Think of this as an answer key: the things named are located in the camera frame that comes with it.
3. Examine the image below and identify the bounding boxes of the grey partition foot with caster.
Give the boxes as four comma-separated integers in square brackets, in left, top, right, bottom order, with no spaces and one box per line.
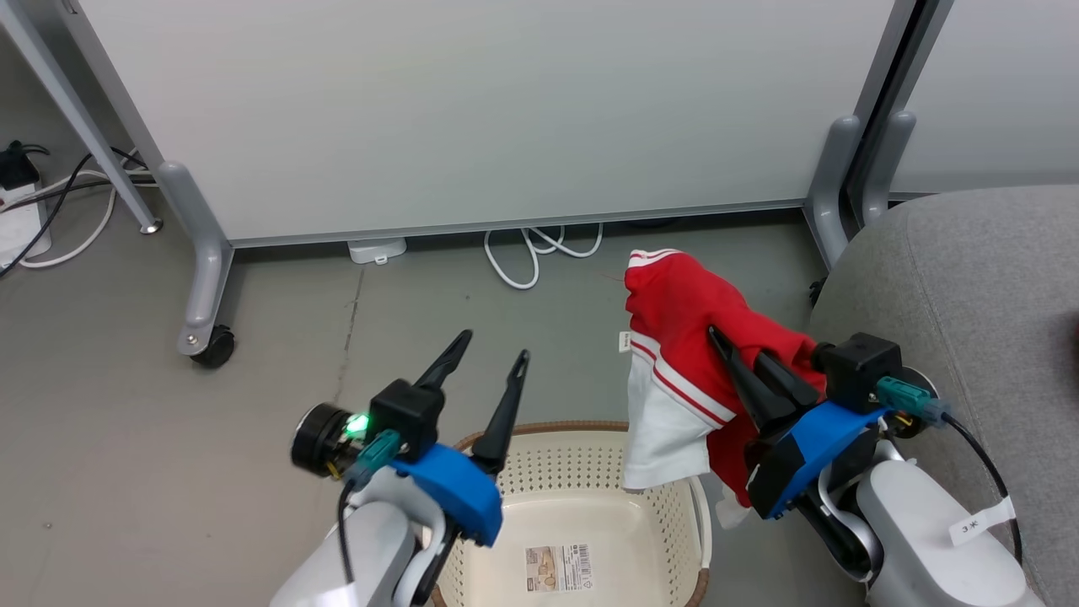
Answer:
[156,160,238,369]
[801,114,866,309]

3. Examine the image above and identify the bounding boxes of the white paper label tag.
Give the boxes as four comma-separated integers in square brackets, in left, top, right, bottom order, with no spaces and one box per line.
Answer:
[947,497,1017,548]

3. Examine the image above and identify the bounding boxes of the white power strip with cables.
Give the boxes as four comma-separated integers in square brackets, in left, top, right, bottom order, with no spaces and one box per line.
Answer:
[0,147,158,281]

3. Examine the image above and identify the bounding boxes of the white thin floor cable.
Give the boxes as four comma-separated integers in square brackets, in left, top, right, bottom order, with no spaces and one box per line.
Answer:
[17,167,140,270]

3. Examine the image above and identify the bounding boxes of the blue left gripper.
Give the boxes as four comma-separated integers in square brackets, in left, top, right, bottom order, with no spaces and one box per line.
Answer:
[390,330,531,548]

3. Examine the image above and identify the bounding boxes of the red and white garment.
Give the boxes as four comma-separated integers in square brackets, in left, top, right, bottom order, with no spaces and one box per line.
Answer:
[618,249,831,530]

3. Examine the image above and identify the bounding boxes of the grey fabric sofa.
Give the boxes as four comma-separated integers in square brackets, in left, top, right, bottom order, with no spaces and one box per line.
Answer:
[805,184,1079,607]

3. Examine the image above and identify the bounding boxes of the black power plug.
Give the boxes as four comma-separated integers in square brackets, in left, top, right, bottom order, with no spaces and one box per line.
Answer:
[0,141,50,191]

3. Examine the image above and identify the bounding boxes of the white perforated laundry basket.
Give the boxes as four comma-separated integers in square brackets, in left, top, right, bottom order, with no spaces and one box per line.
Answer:
[430,420,714,607]

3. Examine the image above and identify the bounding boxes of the white looped cable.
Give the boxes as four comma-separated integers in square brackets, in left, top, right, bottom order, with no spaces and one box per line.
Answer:
[483,222,605,292]

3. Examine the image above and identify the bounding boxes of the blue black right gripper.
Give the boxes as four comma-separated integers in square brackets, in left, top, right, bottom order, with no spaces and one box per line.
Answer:
[707,325,894,520]

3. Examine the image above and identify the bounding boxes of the white partition panel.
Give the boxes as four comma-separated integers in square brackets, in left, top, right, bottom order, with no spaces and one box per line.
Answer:
[847,0,1079,201]
[51,0,920,250]

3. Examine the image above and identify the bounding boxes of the barcode sticker label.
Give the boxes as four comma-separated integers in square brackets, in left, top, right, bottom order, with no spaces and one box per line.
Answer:
[523,543,596,594]

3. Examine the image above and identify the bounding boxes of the teal camera connector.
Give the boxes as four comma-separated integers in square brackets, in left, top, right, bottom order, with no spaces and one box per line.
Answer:
[343,429,402,491]
[876,376,951,424]

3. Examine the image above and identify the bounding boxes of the black right camera cable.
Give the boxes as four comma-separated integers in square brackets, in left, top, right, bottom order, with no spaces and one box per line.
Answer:
[942,416,1026,567]

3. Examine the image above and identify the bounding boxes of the white power adapter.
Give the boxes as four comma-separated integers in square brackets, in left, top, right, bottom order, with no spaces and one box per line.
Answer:
[347,237,408,266]

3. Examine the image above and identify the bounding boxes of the teal right camera connector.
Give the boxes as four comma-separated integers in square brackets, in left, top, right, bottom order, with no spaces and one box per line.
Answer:
[876,376,951,424]

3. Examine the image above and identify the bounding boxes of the teal left camera connector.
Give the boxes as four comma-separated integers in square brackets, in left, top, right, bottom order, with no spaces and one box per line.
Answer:
[343,429,402,491]

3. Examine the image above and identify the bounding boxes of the grey metal table leg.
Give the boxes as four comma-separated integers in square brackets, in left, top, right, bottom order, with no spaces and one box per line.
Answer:
[0,0,164,236]

